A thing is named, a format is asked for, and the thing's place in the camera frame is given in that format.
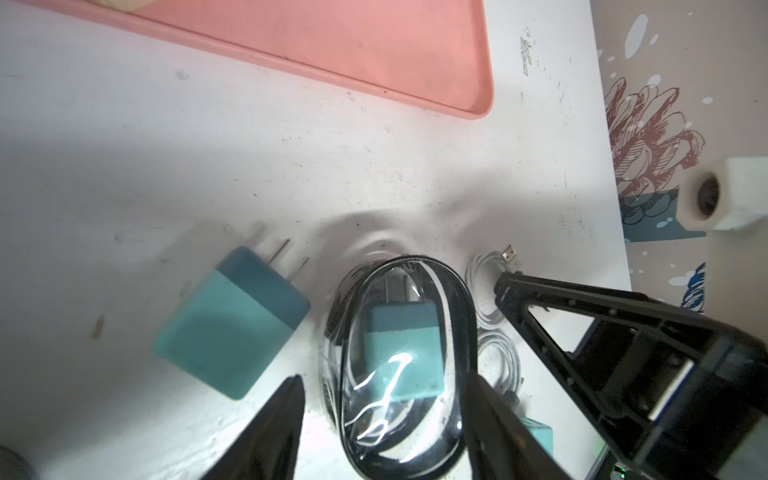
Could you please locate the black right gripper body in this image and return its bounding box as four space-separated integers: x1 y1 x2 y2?
569 320 767 479

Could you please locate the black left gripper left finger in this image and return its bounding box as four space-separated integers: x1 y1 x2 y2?
204 375 305 480

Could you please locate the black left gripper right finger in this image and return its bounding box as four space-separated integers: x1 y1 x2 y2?
464 374 568 479

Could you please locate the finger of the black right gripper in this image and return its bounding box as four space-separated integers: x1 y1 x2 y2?
494 273 743 432

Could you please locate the teal wall charger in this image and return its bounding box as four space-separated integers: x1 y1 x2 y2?
153 240 311 400
521 417 554 456
358 301 445 402

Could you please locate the black cable with charger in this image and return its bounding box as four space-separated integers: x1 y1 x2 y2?
321 254 479 480

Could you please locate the pink plastic tray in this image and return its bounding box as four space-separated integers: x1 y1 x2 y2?
38 0 494 119

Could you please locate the teal wall charger front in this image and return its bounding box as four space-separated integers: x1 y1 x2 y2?
521 417 554 456

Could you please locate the white coiled cable right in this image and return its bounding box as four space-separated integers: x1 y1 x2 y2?
465 243 522 328

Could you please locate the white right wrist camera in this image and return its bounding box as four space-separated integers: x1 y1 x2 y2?
676 156 767 232

